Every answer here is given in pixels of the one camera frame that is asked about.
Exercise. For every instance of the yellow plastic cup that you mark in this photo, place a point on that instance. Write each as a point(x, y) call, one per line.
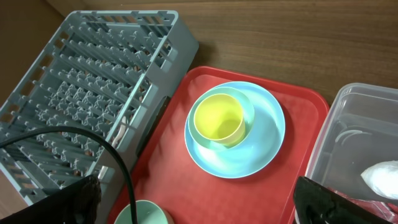
point(220, 118)

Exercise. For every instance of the red plastic tray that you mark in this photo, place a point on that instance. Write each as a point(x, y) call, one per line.
point(166, 174)

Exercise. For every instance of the white napkin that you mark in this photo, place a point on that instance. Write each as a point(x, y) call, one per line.
point(381, 178)

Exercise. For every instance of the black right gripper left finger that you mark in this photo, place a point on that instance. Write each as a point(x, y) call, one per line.
point(77, 203)

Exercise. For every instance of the light blue plate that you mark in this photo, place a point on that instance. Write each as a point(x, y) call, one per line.
point(265, 131)

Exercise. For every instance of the white plastic fork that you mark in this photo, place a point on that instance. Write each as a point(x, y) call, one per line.
point(122, 130)

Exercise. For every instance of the clear plastic bin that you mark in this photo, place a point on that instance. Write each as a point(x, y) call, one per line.
point(360, 131)

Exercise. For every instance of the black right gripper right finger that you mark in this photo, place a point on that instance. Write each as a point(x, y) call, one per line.
point(315, 203)

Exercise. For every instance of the red snack wrapper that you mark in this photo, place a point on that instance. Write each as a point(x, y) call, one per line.
point(387, 211)

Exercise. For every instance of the mint green bowl on plate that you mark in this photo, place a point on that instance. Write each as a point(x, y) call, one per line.
point(249, 115)

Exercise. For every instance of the grey dishwasher rack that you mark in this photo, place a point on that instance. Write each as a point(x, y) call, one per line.
point(98, 67)

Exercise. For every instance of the mint green food bowl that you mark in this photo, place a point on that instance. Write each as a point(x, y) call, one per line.
point(147, 212)

